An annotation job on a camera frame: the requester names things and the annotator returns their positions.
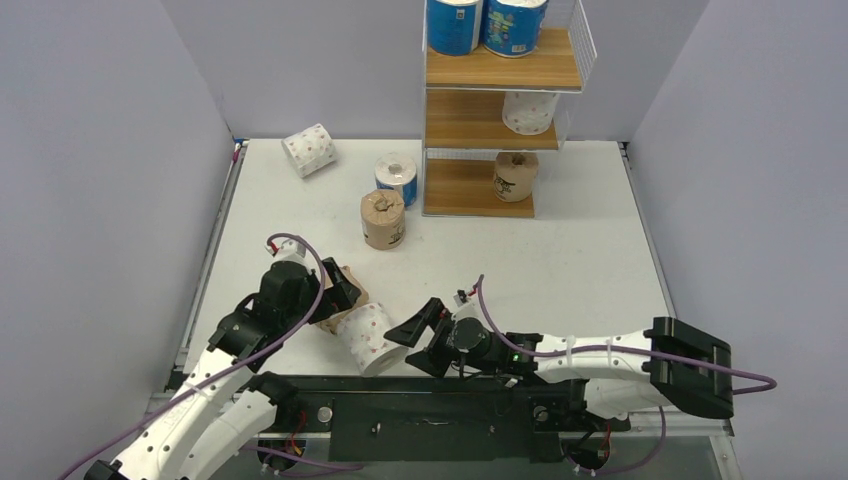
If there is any white floral roll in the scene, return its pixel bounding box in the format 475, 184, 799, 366
502, 92, 560, 136
281, 123, 340, 179
336, 302, 408, 377

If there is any purple cable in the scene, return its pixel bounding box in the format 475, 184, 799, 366
58, 233, 366, 480
473, 274, 778, 477

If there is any blue roll front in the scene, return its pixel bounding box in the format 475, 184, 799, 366
426, 0, 485, 56

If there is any white wire wooden shelf rack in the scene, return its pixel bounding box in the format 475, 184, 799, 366
419, 1, 597, 218

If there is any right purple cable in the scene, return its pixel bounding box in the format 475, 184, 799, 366
473, 274, 778, 477

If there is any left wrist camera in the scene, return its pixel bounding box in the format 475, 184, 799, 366
266, 239, 307, 266

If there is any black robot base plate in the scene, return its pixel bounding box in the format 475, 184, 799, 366
236, 372, 631, 463

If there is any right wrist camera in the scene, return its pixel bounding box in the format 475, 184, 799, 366
452, 288, 482, 322

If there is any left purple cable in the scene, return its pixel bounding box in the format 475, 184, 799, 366
58, 233, 366, 480

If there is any blue wrapped roll back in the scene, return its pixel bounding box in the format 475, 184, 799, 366
374, 152, 418, 207

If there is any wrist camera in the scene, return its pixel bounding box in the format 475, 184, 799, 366
266, 239, 307, 266
452, 288, 482, 322

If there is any blue roll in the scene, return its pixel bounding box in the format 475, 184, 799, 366
426, 0, 485, 56
374, 152, 418, 207
482, 0, 548, 58

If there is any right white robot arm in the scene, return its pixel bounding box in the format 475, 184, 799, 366
384, 295, 734, 427

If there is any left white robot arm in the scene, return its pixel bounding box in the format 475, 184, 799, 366
85, 258, 363, 479

